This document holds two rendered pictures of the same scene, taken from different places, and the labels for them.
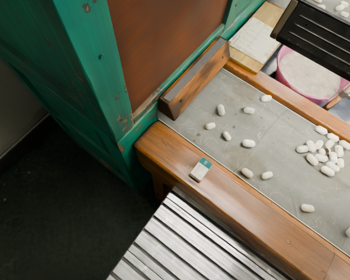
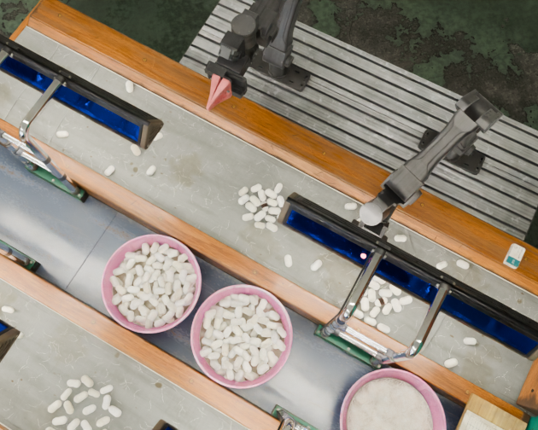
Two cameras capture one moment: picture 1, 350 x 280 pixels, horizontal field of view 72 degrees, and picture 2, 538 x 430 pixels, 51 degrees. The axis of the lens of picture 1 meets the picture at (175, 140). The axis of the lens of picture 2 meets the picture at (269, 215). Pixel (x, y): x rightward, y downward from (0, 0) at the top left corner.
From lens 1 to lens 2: 127 cm
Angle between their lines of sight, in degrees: 40
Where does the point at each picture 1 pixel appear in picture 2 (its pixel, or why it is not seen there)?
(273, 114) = (438, 342)
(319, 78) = (377, 415)
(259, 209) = (450, 228)
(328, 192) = not seen: hidden behind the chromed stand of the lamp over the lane
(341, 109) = (330, 384)
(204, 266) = (473, 186)
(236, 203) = (472, 230)
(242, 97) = (477, 362)
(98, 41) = not seen: outside the picture
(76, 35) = not seen: outside the picture
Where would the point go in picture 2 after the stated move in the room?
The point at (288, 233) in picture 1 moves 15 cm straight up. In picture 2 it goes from (423, 211) to (439, 194)
